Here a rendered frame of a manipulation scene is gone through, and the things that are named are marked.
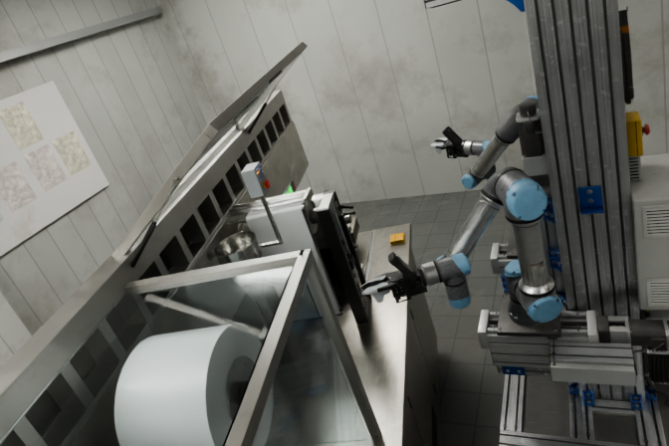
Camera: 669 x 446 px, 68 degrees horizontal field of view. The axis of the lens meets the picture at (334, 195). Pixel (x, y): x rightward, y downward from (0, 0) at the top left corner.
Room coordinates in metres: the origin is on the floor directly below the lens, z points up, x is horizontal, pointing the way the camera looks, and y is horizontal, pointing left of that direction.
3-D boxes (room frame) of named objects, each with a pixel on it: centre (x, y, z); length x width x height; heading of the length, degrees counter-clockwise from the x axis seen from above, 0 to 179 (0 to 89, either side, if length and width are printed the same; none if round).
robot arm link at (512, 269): (1.49, -0.56, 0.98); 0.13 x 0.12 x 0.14; 176
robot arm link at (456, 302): (1.40, -0.29, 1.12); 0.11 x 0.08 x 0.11; 176
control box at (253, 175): (1.58, 0.23, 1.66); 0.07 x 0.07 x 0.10; 73
